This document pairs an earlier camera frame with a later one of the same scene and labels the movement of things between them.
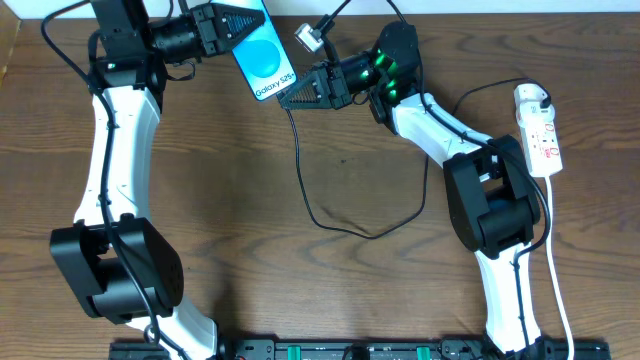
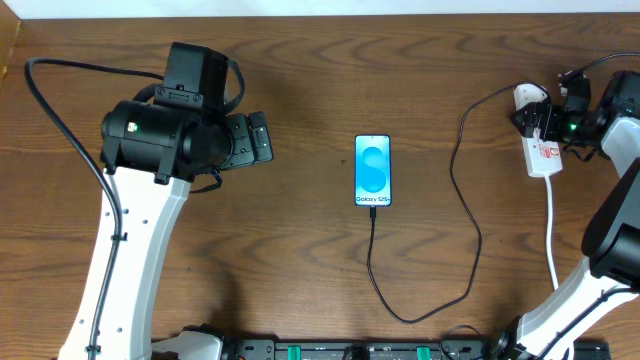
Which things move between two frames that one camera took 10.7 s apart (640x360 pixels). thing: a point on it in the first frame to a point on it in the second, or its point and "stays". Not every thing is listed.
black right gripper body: (331, 85) to (536, 120)
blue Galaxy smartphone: (263, 55) to (372, 170)
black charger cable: (424, 166) to (373, 215)
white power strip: (541, 140) stays
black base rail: (363, 349) stays
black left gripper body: (208, 30) to (251, 141)
